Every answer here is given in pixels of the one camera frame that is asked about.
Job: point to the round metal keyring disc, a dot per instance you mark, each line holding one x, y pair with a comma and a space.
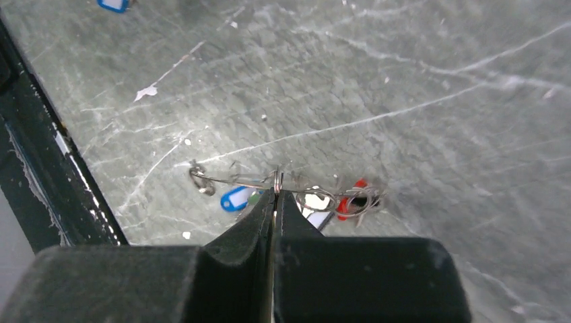
276, 180

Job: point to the black key bottom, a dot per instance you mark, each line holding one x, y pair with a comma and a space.
316, 206

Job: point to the blue key top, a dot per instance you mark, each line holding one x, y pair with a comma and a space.
117, 6

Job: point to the green key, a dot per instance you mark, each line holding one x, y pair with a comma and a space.
254, 198

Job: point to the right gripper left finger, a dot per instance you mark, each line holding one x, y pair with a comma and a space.
227, 280

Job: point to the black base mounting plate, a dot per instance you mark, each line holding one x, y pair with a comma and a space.
46, 182

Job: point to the red key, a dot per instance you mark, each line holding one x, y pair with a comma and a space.
353, 201

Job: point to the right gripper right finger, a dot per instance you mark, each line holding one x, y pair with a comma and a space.
360, 279

